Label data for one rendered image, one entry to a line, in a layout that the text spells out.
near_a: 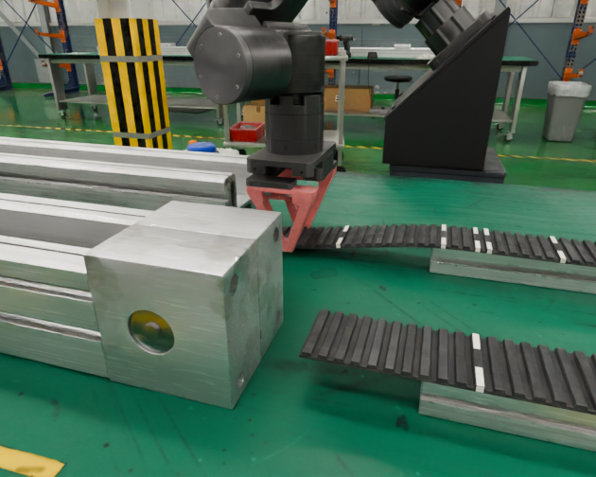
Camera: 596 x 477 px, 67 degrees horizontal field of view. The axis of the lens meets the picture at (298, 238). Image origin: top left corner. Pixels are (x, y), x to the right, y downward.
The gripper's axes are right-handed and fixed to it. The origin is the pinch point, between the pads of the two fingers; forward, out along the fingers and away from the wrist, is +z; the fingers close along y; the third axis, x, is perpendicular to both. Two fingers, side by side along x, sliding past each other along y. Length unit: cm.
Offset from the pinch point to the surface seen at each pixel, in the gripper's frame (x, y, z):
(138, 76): -194, -252, 3
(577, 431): 22.7, 20.7, 0.8
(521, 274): 22.4, 1.7, 0.7
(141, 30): -192, -259, -27
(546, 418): 21.3, 20.1, 0.9
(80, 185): -23.6, 3.7, -4.3
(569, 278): 26.4, 1.6, 0.6
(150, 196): -14.1, 4.7, -4.3
